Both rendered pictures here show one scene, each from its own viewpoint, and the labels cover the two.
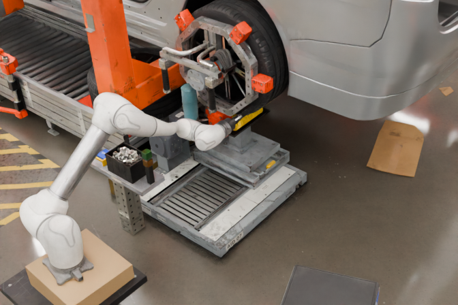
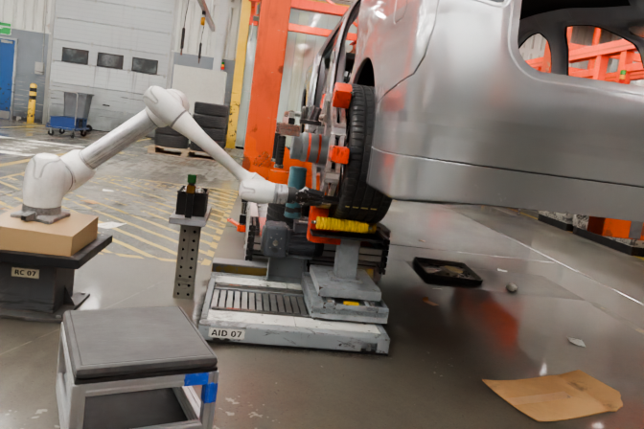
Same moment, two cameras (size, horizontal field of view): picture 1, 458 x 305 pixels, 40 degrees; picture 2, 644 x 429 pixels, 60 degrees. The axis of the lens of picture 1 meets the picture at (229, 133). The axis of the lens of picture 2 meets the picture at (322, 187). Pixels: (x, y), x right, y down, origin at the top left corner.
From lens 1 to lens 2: 2.51 m
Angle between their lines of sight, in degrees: 46
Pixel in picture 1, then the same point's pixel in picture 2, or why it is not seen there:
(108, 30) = (257, 91)
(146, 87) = (284, 177)
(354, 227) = (371, 405)
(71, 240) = (38, 172)
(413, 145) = (588, 404)
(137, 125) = (155, 98)
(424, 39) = (484, 66)
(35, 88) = not seen: hidden behind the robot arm
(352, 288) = (180, 341)
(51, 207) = (67, 158)
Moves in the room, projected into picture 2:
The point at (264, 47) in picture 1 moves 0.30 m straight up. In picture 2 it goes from (358, 116) to (368, 46)
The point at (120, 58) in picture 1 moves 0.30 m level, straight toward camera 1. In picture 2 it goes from (262, 126) to (227, 123)
